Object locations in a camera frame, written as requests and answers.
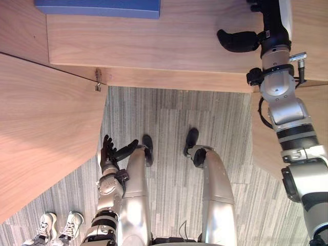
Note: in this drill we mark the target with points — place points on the wooden cabinet door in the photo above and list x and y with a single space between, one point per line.
264 133
46 123

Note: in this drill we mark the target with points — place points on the wooden cabinet body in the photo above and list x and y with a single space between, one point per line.
166 43

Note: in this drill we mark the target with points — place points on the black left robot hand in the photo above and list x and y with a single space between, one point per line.
109 153

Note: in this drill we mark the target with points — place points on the silver left robot leg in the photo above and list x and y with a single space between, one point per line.
134 200

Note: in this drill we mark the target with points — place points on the silver right robot leg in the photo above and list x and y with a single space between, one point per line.
217 194

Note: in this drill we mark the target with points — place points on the dark right robot foot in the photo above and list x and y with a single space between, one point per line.
191 138

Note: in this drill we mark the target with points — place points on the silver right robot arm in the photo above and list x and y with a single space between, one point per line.
294 123

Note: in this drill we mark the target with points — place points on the silver robot leg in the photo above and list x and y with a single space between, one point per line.
134 200
217 194

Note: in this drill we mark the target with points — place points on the person's white shoe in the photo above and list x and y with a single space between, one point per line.
71 225
46 226

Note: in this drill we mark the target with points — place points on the dark robot foot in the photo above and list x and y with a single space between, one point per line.
148 144
191 138

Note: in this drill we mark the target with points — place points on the blue folder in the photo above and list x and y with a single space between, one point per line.
97 6

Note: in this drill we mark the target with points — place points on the dark left robot foot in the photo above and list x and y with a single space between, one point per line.
148 144

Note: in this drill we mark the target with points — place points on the metal door hinge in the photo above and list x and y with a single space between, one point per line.
98 77

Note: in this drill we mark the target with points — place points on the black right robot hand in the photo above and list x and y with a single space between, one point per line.
275 23

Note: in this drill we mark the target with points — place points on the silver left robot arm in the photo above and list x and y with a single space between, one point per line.
107 189

